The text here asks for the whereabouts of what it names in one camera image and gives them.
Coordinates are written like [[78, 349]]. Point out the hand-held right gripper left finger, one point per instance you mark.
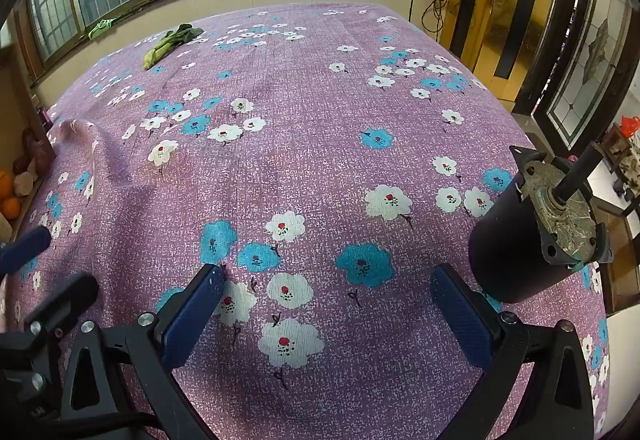
[[192, 320]]

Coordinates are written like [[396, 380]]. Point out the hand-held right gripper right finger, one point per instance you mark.
[[465, 320]]

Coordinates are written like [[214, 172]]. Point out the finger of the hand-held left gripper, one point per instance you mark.
[[22, 250], [55, 307]]

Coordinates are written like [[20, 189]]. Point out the pale beige block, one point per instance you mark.
[[4, 227], [26, 183]]

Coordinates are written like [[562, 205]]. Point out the cardboard box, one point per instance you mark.
[[30, 207]]

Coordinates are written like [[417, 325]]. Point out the orange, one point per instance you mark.
[[4, 183], [10, 208]]

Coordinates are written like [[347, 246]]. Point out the dark red jujube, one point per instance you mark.
[[28, 139], [20, 164], [42, 155]]

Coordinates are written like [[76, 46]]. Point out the purple floral blanket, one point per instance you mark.
[[325, 144]]

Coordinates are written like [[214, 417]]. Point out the green cloth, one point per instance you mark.
[[101, 28]]

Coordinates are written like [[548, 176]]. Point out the green leafy vegetable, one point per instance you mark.
[[167, 44]]

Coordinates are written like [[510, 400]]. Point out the red plastic bag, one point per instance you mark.
[[631, 125]]

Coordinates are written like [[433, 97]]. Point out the patterned glass door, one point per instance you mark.
[[595, 49]]

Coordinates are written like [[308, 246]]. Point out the golden wall panels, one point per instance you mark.
[[500, 9]]

